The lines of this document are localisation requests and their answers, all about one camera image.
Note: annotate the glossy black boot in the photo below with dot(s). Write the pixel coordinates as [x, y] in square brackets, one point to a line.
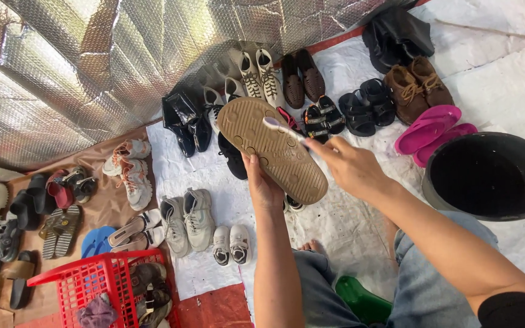
[178, 123]
[201, 130]

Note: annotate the black plastic bucket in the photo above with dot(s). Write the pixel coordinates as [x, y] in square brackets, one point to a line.
[490, 180]

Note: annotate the silver foil bubble sheet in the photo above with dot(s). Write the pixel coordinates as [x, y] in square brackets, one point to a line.
[84, 63]

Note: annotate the white sneaker with black laces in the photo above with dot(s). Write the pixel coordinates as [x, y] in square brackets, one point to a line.
[233, 89]
[212, 104]

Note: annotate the black leather boots heap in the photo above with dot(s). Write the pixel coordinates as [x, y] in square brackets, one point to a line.
[396, 36]

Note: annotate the white purple toothbrush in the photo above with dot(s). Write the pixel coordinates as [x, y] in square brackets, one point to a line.
[280, 127]

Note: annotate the small white child shoe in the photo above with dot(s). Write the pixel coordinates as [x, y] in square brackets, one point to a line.
[221, 246]
[240, 243]

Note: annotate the dark brown woven loafer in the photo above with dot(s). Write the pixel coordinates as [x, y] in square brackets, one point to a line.
[311, 77]
[293, 84]

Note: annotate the light grey sneaker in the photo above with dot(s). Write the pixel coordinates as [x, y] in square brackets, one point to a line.
[175, 227]
[198, 218]

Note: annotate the person's right hand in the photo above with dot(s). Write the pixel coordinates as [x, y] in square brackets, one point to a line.
[355, 171]

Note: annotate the green plastic stool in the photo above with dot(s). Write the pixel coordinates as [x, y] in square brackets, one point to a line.
[362, 300]

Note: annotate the red child shoe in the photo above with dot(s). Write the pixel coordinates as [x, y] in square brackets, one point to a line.
[59, 191]

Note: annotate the cream lace-up boot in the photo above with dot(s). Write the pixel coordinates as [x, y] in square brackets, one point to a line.
[269, 77]
[251, 75]

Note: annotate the person's black sleeve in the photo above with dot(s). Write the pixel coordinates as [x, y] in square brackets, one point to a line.
[517, 312]

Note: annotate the beige heeled sandal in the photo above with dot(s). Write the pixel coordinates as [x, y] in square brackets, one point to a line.
[144, 241]
[132, 226]

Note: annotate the person's bare foot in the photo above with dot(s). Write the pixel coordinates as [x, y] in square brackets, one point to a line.
[312, 247]

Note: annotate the brown suede lace boot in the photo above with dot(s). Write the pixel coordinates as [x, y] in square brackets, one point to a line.
[403, 93]
[433, 82]

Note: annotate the person's left hand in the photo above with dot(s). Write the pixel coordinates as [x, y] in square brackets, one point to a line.
[262, 186]

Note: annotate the person's blue jeans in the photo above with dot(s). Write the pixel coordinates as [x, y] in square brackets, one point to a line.
[426, 291]

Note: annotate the red pink shoe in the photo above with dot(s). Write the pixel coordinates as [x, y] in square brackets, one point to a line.
[287, 118]

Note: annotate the thin wooden stick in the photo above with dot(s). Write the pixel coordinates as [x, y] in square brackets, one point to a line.
[485, 31]

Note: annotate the brown paper sheet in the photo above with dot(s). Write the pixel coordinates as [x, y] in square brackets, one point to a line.
[94, 200]

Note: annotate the red plastic basket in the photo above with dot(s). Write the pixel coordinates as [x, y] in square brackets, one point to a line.
[94, 282]

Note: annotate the black brown slide sandal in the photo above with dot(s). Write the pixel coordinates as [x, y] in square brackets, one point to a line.
[21, 278]

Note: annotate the grey sneaker with orange laces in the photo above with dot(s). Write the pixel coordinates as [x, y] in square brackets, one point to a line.
[128, 155]
[135, 184]

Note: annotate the olive striped sandal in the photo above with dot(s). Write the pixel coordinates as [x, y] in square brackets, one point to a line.
[50, 237]
[67, 227]

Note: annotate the dark brown shoe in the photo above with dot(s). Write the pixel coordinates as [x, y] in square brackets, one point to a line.
[146, 275]

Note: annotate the black buckle sandal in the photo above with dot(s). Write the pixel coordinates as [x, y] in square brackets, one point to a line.
[155, 303]

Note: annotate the small white black shoe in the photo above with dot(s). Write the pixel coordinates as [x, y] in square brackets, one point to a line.
[293, 203]

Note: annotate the pink slipper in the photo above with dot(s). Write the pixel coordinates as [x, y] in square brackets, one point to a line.
[444, 141]
[426, 127]

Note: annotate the blue flip-flops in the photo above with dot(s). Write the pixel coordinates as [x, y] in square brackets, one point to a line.
[96, 241]

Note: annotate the tan rubber slipper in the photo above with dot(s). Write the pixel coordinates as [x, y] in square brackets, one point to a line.
[267, 145]

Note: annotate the white tarp sheet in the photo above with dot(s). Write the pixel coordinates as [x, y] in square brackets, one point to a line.
[472, 73]

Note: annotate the purple cloth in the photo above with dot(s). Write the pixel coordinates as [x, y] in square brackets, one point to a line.
[97, 313]

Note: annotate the person's right fingers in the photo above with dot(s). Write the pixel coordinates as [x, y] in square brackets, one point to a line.
[328, 146]

